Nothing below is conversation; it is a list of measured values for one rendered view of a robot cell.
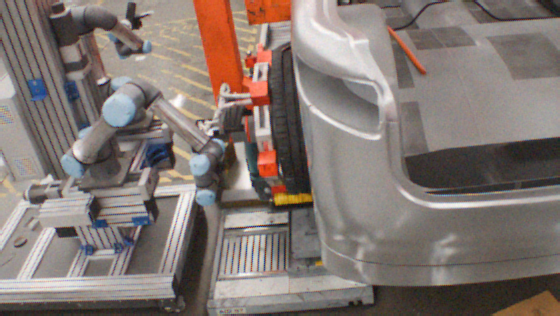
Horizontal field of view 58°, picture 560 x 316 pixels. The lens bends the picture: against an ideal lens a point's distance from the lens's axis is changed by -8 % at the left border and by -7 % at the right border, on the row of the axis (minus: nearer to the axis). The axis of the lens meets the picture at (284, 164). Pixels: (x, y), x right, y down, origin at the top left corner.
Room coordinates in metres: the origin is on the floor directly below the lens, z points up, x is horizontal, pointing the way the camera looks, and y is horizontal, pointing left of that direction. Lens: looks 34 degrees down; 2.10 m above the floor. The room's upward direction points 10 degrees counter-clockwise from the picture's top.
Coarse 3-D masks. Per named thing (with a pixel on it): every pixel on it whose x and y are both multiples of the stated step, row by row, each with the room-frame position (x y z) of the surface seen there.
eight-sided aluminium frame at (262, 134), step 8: (256, 64) 2.29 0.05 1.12; (264, 64) 2.28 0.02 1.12; (256, 72) 2.20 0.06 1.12; (264, 72) 2.19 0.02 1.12; (256, 80) 2.12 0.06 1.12; (264, 80) 2.10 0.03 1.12; (256, 112) 2.00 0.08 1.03; (264, 112) 1.99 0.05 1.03; (256, 120) 1.97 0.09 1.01; (256, 128) 1.95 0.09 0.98; (264, 128) 1.94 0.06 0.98; (256, 136) 1.93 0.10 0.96; (264, 136) 1.92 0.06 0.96; (272, 136) 1.94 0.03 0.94; (272, 144) 1.93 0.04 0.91; (280, 168) 2.16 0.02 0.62; (272, 176) 1.92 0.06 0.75; (280, 176) 2.01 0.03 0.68; (272, 184) 2.03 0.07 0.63; (280, 184) 2.05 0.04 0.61
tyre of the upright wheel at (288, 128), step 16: (272, 64) 2.14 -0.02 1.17; (288, 64) 2.11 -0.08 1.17; (272, 80) 2.04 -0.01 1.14; (288, 80) 2.02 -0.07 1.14; (272, 96) 1.98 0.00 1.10; (288, 96) 1.96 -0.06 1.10; (288, 112) 1.92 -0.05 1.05; (288, 128) 1.89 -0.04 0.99; (288, 144) 1.86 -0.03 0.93; (304, 144) 1.86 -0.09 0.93; (288, 160) 1.85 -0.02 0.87; (304, 160) 1.85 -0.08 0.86; (288, 176) 1.86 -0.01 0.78; (304, 176) 1.87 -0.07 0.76; (288, 192) 1.94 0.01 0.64; (304, 192) 1.93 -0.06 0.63
